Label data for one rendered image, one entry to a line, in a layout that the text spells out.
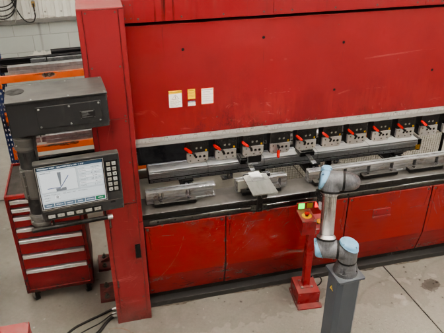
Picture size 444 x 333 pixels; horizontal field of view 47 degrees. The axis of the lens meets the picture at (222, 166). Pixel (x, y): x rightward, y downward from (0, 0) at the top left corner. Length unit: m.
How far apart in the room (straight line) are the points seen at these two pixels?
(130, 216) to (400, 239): 2.30
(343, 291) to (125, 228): 1.46
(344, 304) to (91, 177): 1.73
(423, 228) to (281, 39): 2.11
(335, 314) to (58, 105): 2.09
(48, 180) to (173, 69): 1.03
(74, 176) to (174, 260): 1.29
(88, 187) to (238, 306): 1.74
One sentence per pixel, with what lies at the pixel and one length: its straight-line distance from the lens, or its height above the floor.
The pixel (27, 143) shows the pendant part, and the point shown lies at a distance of 2.92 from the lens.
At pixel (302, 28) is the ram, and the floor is 2.06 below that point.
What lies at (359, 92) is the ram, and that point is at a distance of 3.79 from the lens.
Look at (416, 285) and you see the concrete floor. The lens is 4.59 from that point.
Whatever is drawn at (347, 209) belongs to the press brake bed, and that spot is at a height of 0.66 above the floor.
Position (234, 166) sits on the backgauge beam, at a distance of 4.00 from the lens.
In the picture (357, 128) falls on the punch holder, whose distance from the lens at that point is 3.91.
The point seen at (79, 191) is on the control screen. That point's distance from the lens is 2.94.
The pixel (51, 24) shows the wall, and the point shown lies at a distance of 7.36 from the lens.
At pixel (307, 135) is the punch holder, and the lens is 3.75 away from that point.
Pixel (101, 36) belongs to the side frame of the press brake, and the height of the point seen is 2.15.
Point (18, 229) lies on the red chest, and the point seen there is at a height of 0.73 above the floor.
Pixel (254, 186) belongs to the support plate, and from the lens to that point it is 3.64.
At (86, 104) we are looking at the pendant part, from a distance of 2.75.
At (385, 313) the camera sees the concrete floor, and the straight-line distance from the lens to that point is 4.27.
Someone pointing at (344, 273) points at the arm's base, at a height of 0.81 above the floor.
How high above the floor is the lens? 2.91
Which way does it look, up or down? 30 degrees down
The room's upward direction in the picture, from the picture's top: straight up
